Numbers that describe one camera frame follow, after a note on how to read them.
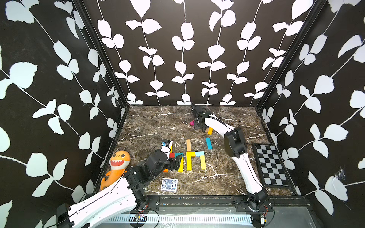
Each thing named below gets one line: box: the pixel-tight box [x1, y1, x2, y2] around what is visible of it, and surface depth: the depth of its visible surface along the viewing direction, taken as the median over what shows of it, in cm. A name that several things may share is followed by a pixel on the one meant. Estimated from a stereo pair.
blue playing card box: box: [160, 177, 179, 192], surface depth 80 cm
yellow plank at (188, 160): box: [186, 152, 195, 171], surface depth 92 cm
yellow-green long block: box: [200, 155, 207, 171], surface depth 90 cm
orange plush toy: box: [100, 150, 131, 191], surface depth 83 cm
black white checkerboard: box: [252, 142, 292, 188], surface depth 88 cm
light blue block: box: [195, 151, 205, 157], surface depth 95 cm
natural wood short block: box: [186, 139, 192, 152], surface depth 97 cm
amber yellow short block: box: [186, 151, 197, 160], surface depth 93 cm
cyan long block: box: [205, 137, 213, 151], surface depth 100 cm
